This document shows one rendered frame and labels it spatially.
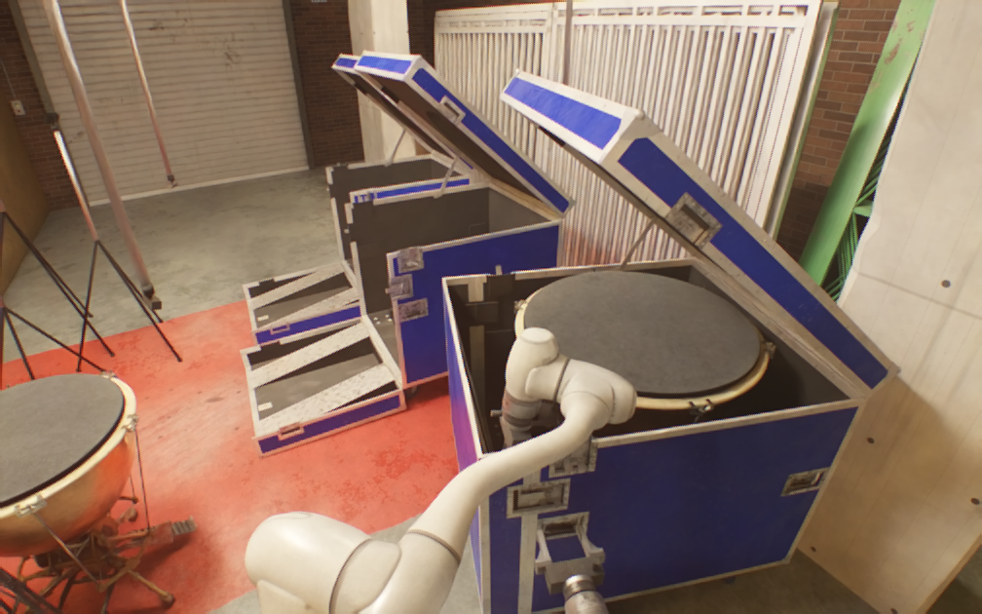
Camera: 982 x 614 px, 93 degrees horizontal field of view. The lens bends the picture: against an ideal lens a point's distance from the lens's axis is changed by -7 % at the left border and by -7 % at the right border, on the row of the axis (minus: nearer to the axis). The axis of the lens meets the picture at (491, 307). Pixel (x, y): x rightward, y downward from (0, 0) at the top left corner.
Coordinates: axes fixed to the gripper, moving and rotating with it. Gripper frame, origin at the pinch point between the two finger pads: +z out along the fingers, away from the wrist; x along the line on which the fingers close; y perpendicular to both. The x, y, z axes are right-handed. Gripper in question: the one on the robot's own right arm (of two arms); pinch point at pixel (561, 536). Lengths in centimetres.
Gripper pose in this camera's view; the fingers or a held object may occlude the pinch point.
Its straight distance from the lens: 139.0
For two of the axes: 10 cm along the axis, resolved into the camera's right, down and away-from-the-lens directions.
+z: -1.7, -4.8, 8.6
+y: -0.1, -8.7, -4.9
